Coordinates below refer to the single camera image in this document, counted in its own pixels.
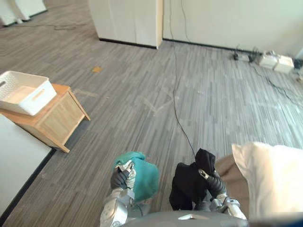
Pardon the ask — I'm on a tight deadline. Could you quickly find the white cabinet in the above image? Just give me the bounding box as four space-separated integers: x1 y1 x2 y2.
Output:
89 0 164 50

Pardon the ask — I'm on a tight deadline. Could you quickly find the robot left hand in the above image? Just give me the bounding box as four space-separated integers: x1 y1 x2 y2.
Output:
110 159 136 190

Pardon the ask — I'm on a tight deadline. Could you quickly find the white furniture base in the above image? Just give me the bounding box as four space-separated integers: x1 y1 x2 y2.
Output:
0 0 48 26

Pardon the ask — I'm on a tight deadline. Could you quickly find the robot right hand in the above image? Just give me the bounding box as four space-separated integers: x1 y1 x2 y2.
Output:
198 168 225 197

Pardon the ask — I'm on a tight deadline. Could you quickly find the wooden bedside table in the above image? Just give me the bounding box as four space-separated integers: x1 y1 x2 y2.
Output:
0 83 91 153

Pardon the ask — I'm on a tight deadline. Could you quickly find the grey robot torso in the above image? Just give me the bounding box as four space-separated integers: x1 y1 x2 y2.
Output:
122 211 251 227

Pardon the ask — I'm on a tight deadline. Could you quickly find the black cloth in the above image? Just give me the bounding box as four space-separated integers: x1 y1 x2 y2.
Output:
169 148 219 211

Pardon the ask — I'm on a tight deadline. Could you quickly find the white box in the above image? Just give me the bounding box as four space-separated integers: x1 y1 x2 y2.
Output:
258 51 280 69
274 56 295 73

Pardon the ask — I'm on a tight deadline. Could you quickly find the white pillow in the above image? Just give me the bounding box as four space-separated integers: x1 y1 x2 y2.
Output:
231 141 303 222

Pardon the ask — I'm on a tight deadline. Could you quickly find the long black floor cable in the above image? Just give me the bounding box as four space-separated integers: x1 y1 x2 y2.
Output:
168 0 198 161

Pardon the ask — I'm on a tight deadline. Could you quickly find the teal cloth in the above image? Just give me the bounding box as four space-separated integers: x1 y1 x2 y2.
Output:
114 151 160 204

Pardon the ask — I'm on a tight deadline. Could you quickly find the black cable near boxes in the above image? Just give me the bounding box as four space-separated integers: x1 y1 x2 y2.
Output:
248 60 303 106

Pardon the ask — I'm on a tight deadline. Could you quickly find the white plastic laundry basket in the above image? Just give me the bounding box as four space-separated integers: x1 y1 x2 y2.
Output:
0 70 58 116

